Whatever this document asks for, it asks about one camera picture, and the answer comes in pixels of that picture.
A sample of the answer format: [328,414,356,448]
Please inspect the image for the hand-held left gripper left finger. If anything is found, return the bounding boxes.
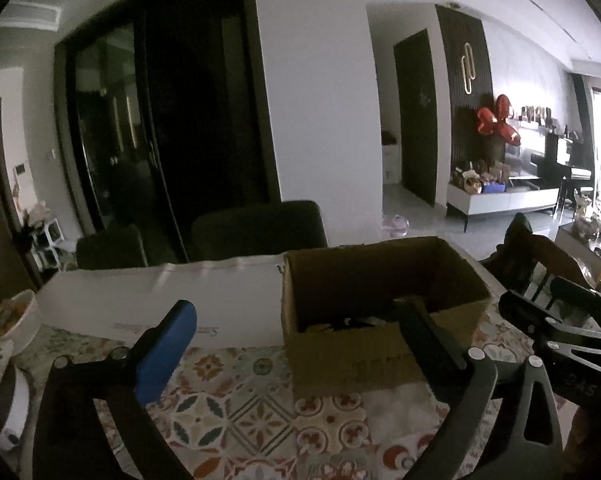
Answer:
[32,300,198,480]

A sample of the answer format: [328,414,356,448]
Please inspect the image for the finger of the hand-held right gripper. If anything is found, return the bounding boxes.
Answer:
[497,290,601,356]
[550,276,601,323]

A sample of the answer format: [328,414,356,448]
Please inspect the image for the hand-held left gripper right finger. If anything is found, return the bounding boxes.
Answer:
[393,297,566,480]

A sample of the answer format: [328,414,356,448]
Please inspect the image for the brown cardboard box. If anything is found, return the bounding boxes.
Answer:
[280,236,492,401]

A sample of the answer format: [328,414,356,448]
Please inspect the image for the wooden slat-back chair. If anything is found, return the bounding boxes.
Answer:
[480,232,598,311]

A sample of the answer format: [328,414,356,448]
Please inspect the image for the long flat white carton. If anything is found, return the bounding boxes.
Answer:
[34,252,294,348]

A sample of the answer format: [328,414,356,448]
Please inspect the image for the cluttered coffee table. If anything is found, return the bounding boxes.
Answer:
[555,210,601,281]

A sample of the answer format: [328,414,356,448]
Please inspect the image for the black garment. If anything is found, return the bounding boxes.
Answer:
[497,212,536,291]

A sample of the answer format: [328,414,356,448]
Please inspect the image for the black side table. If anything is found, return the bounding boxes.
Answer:
[559,166,595,213]

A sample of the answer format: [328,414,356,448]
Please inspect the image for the patterned tile-print tablecloth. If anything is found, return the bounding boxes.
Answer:
[10,305,581,480]

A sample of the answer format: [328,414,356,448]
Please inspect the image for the white low cabinet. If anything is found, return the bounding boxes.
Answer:
[446,180,563,233]

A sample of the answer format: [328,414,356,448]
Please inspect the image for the narrow dark dining chair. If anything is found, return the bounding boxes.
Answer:
[75,225,148,271]

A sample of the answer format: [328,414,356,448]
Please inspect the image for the patterned bowl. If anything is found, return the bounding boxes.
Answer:
[0,289,42,353]

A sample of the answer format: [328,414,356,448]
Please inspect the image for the black television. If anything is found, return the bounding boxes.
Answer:
[545,135,593,168]

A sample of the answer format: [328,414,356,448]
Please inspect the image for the pile of gift baskets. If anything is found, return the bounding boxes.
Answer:
[450,159,513,195]

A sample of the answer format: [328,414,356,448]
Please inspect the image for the wide dark dining chair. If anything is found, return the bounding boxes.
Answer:
[190,200,329,263]

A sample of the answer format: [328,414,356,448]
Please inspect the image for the white round container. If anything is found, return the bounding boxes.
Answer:
[0,362,31,453]

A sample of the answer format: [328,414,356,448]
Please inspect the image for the white shelf unit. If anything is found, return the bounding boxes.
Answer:
[28,217,64,271]

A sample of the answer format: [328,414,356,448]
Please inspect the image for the dark curtain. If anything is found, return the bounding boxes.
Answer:
[570,74,598,161]

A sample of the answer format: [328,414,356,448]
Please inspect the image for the pale flower bunch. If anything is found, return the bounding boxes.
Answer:
[23,201,51,233]

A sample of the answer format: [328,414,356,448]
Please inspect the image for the row of shelf ornaments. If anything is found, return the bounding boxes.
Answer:
[511,105,561,128]

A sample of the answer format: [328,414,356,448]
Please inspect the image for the dark wooden door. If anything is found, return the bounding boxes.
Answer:
[393,29,438,208]

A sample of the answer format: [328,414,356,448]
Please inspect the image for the red balloon dog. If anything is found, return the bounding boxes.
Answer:
[476,94,522,147]

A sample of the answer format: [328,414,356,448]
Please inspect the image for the dark glass sliding door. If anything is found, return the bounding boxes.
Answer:
[54,0,281,261]

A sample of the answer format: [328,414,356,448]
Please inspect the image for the ceiling air vent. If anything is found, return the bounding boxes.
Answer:
[0,1,62,32]

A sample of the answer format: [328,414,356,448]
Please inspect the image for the dark slatted wall panel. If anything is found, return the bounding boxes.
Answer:
[436,4,496,196]

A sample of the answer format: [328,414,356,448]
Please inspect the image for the gold loop wall ornament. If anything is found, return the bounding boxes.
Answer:
[460,44,477,96]

